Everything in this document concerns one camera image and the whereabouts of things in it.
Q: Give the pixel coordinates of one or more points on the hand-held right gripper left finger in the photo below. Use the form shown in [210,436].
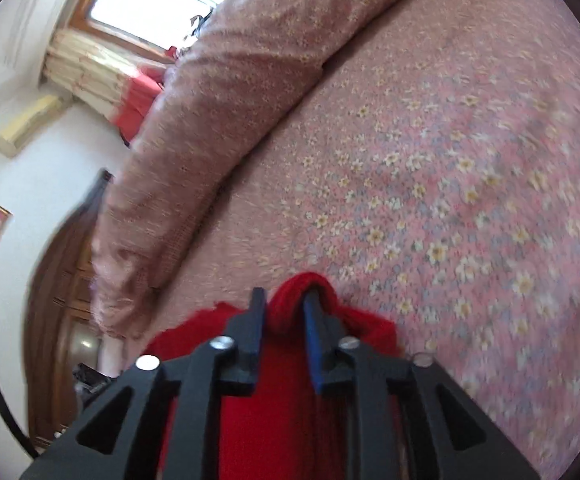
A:
[257,310]

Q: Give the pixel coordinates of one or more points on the dark wooden headboard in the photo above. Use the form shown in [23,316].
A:
[55,285]

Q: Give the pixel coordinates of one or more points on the pink floral quilt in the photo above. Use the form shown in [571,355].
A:
[220,110]

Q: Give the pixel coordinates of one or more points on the pile of clothes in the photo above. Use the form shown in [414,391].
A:
[200,25]

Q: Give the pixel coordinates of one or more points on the cream and red curtain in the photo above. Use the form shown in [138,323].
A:
[105,85]

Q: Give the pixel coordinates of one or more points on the red knit cardigan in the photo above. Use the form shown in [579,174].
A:
[281,310]

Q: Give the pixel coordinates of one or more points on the cream air conditioner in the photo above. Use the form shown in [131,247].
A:
[30,125]

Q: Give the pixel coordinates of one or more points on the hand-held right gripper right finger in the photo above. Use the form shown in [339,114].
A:
[315,340]

